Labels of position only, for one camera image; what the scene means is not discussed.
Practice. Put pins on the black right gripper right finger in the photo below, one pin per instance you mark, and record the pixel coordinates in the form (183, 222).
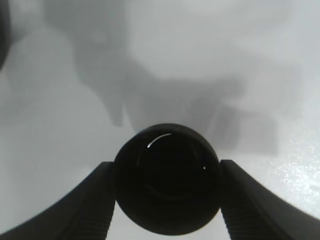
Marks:
(252, 212)

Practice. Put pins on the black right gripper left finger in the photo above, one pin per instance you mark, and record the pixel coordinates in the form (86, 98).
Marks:
(85, 213)

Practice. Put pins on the black teacup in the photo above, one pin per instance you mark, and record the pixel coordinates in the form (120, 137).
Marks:
(167, 180)

